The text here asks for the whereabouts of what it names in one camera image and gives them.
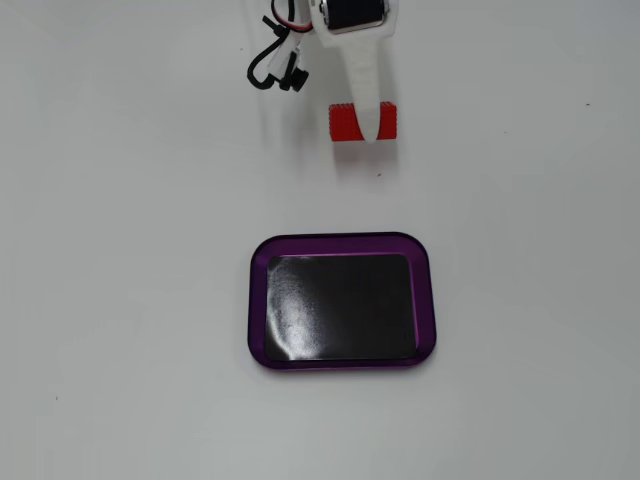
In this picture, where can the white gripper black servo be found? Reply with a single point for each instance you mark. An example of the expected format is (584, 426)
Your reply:
(345, 36)

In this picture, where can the red studded rectangular block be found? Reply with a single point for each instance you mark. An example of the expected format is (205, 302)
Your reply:
(342, 125)

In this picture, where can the purple metal tray black bottom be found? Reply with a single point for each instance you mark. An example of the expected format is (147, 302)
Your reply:
(340, 310)

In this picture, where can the small black camera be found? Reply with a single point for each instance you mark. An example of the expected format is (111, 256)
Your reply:
(296, 79)

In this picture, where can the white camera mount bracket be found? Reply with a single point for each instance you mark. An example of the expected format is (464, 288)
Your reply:
(281, 61)

